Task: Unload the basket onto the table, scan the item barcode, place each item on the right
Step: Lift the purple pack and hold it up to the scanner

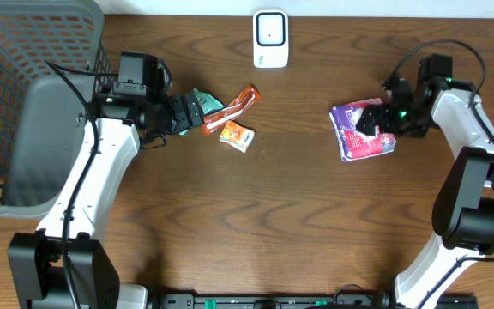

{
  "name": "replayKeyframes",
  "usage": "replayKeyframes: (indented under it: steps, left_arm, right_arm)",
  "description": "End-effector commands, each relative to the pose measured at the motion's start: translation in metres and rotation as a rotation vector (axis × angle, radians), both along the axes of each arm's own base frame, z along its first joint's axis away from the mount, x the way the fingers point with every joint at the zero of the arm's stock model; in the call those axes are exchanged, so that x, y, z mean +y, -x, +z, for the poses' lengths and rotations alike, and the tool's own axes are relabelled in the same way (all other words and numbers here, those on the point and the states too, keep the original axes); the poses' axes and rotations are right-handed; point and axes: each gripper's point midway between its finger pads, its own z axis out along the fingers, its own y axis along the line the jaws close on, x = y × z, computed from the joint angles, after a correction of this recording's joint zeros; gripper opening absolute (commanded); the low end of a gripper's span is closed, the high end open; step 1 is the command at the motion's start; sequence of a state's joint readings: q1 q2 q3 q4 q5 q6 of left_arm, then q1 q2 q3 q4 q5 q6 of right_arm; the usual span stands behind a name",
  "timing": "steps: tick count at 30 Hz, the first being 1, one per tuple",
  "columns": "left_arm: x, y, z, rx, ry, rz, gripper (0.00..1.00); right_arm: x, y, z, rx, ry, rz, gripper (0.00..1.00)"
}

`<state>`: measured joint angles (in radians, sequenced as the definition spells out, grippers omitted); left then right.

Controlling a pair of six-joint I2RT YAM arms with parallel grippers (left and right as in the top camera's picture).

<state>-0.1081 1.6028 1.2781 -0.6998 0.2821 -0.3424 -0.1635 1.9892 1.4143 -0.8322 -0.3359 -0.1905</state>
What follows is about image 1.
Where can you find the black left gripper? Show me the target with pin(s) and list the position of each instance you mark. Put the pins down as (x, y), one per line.
(185, 113)

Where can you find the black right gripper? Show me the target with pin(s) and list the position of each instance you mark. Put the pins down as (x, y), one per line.
(386, 112)

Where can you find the grey plastic basket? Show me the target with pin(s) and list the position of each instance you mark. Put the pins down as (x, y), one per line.
(52, 60)

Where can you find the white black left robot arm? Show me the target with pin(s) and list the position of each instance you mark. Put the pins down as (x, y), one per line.
(64, 263)

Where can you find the purple pad package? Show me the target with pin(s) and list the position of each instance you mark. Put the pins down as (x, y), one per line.
(355, 145)

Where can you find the red orange snack wrapper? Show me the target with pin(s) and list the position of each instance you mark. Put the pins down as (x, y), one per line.
(236, 108)

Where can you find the teal wipes packet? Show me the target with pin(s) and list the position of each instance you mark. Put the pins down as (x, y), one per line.
(207, 102)

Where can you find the white barcode scanner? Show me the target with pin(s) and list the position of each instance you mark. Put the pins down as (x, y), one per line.
(270, 39)

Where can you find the orange tissue packet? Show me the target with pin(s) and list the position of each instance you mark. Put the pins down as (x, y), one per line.
(237, 136)

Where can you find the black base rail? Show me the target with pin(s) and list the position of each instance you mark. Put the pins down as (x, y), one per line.
(189, 301)

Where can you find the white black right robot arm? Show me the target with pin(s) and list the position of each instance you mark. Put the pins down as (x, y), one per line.
(463, 212)

